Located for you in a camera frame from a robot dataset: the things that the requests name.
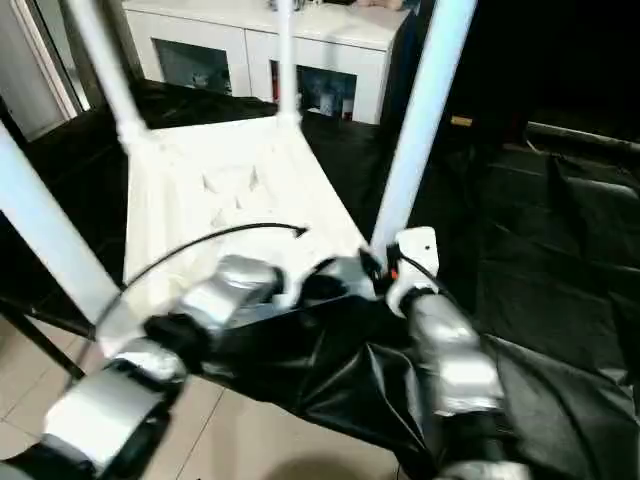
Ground white plastic table top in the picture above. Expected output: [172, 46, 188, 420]
[95, 113, 389, 359]

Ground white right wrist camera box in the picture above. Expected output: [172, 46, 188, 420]
[384, 227, 441, 313]

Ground white glass-door cabinet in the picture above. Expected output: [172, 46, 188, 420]
[122, 0, 413, 125]

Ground black fabric backdrop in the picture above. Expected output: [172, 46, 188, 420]
[400, 0, 640, 131]

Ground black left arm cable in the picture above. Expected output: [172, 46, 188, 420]
[98, 222, 311, 313]

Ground black table mat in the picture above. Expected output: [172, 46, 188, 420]
[0, 78, 640, 476]

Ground silver metal rod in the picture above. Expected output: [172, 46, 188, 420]
[525, 121, 640, 153]

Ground grey curtain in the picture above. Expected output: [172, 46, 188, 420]
[58, 0, 143, 106]

